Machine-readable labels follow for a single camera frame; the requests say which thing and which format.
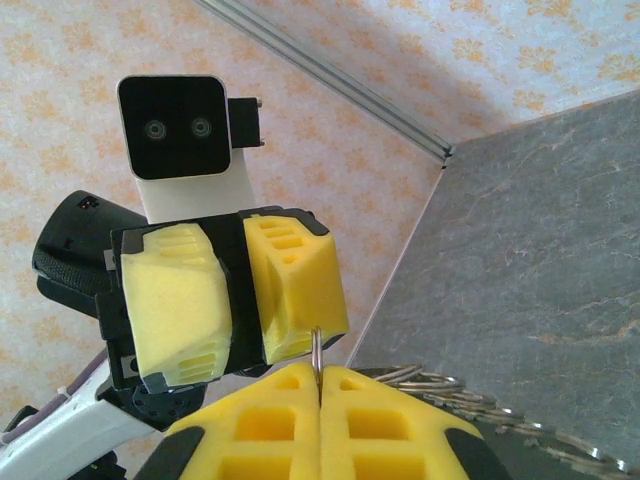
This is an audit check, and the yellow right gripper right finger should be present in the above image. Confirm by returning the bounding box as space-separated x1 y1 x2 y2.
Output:
318 363 517 480

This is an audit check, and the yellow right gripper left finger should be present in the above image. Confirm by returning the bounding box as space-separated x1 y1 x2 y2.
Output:
131 362 322 480

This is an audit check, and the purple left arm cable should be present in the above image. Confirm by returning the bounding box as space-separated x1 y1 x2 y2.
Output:
0 349 109 446

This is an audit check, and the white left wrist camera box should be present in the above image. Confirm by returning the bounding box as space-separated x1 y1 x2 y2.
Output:
115 73 266 224

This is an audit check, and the aluminium frame post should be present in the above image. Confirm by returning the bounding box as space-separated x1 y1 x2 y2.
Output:
192 0 454 161

